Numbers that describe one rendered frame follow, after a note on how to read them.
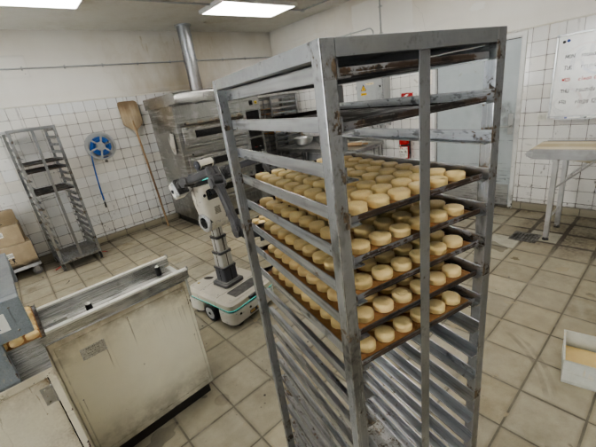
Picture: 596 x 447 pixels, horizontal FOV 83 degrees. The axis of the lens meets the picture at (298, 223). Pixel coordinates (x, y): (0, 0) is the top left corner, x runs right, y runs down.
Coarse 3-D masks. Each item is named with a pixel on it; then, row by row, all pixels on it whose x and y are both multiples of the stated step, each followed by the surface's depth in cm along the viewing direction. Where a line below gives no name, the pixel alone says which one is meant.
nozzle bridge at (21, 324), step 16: (0, 256) 173; (0, 272) 152; (0, 288) 136; (0, 304) 124; (16, 304) 128; (0, 320) 125; (16, 320) 128; (0, 336) 126; (16, 336) 129; (0, 352) 127; (0, 368) 128; (0, 384) 128
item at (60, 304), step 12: (144, 264) 209; (156, 264) 213; (168, 264) 218; (120, 276) 199; (132, 276) 204; (84, 288) 189; (96, 288) 191; (108, 288) 195; (60, 300) 180; (72, 300) 184; (84, 300) 188; (48, 312) 177
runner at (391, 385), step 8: (376, 368) 157; (376, 376) 155; (384, 376) 153; (384, 384) 150; (392, 384) 149; (392, 392) 146; (400, 392) 145; (408, 400) 141; (416, 408) 137; (432, 416) 130; (432, 424) 130; (440, 424) 127; (440, 432) 126; (448, 432) 124; (448, 440) 123; (456, 440) 121
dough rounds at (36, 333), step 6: (30, 312) 168; (30, 318) 162; (36, 324) 160; (36, 330) 151; (24, 336) 151; (30, 336) 148; (36, 336) 149; (6, 342) 148; (12, 342) 145; (18, 342) 145; (24, 342) 147; (6, 348) 143; (12, 348) 144
